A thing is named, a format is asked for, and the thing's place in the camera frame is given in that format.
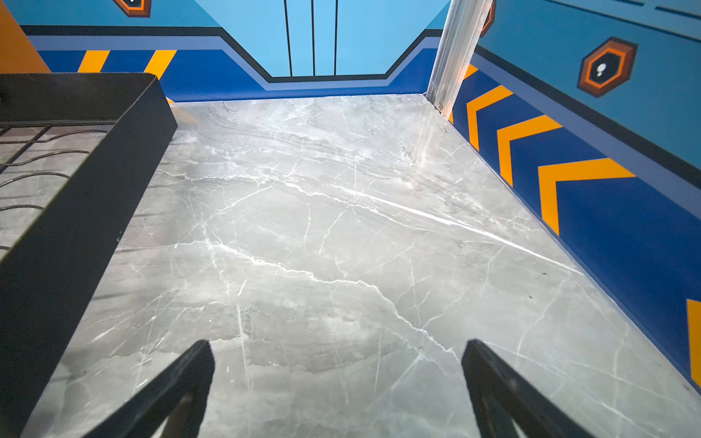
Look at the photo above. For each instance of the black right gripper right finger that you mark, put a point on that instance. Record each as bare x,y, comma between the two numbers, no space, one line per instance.
505,404

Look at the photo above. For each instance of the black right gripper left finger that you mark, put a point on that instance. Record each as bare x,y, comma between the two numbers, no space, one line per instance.
173,403

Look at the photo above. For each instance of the aluminium corner post right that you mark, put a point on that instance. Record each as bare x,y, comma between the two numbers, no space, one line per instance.
465,21

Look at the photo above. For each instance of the black wire dish rack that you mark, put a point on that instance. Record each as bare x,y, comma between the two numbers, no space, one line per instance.
49,276

